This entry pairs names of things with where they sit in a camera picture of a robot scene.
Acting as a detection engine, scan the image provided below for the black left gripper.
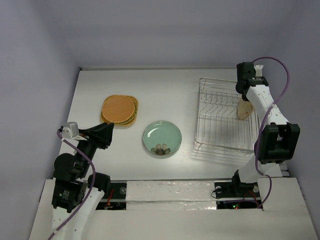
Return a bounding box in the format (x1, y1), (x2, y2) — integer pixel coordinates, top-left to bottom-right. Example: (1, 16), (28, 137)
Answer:
(74, 120), (115, 176)

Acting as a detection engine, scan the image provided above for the beige wooden patterned plate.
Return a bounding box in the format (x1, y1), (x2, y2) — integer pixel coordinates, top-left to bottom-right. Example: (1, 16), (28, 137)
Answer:
(237, 98), (255, 121)

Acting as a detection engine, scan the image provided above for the round orange woven plate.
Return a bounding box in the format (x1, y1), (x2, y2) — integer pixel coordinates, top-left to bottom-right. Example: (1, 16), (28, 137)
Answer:
(101, 94), (136, 122)

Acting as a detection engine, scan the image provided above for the square orange woven plate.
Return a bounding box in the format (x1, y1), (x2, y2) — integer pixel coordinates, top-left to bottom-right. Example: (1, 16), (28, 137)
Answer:
(100, 94), (140, 129)

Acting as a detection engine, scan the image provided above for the yellow green woven plate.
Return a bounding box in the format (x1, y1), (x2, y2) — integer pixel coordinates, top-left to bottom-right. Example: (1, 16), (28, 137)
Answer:
(100, 94), (139, 126)

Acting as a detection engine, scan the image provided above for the green ceramic flower plate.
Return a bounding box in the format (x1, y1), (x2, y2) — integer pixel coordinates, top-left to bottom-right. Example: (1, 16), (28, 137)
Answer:
(142, 120), (182, 158)

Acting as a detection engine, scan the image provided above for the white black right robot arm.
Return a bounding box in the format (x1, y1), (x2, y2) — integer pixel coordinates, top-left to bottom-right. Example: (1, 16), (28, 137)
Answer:
(230, 62), (300, 197)

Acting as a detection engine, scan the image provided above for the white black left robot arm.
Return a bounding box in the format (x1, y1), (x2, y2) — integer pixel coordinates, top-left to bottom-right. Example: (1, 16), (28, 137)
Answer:
(49, 122), (115, 240)

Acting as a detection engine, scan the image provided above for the white foam front board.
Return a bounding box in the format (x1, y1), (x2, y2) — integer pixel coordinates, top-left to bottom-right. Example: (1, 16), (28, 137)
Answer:
(125, 180), (217, 211)

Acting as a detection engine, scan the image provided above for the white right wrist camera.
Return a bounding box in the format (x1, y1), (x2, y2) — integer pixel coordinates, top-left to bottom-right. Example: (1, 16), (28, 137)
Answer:
(254, 64), (264, 77)

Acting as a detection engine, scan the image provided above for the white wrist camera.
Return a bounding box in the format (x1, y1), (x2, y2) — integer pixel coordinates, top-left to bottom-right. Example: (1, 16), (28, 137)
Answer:
(57, 122), (86, 141)
(254, 64), (264, 77)

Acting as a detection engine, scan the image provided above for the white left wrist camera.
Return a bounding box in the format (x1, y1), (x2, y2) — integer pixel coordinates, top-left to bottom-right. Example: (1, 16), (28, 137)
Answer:
(57, 122), (86, 141)

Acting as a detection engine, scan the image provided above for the metal wire dish rack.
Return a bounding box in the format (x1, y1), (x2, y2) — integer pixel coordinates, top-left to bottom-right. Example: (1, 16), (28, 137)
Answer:
(195, 77), (260, 155)

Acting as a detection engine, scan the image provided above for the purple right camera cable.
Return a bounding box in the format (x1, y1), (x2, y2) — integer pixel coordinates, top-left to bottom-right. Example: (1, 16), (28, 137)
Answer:
(251, 56), (291, 209)

